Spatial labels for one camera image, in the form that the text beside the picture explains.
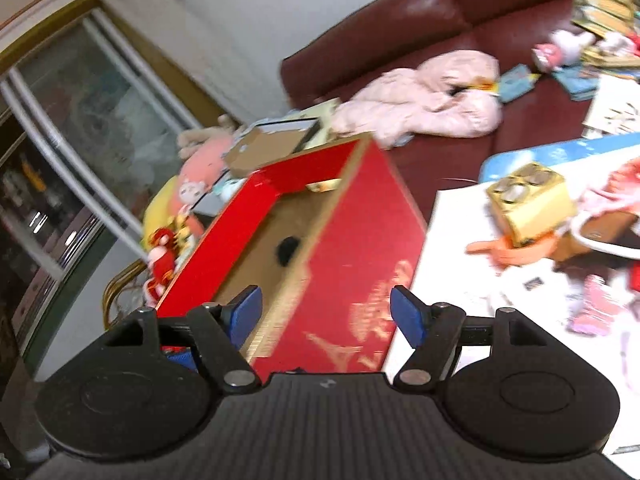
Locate Mickey Mouse plush toy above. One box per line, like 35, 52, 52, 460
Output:
276, 236, 300, 268

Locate red chinese doll plush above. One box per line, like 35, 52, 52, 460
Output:
143, 226, 178, 308

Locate orange plastic toy pan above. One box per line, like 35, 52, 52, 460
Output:
465, 233, 559, 266

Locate yellow plush pillow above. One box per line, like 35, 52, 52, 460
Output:
141, 176, 178, 252

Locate red food gift box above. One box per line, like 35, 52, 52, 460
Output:
158, 136, 426, 377

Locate white instruction sheet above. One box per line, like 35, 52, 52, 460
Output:
382, 131, 640, 470

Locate yellow cardboard box toy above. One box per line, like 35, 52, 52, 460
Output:
486, 162, 577, 247

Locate pink heart sticker patch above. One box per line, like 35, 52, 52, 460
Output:
567, 274, 634, 337

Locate white flexible tube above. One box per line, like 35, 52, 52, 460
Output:
570, 210, 639, 260

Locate pink monkey plush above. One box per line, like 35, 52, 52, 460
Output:
169, 115, 236, 238

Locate brown open cardboard box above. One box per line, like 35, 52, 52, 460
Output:
224, 118, 320, 179

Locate brown cardboard model piece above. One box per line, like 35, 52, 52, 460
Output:
550, 210, 639, 263

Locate pink puffy jacket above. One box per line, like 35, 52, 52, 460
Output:
331, 50, 502, 148

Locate small blue card box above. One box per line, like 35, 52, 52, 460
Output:
498, 64, 540, 104

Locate blue book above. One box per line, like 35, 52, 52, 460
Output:
552, 65, 599, 102

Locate white punch-out craft sheet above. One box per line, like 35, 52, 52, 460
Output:
582, 74, 640, 136

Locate pink white bunny toy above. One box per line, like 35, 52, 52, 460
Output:
532, 29, 596, 74

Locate dark red leather sofa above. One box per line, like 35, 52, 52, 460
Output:
280, 0, 588, 218

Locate yellow green book stack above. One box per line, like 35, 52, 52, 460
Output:
570, 0, 639, 37

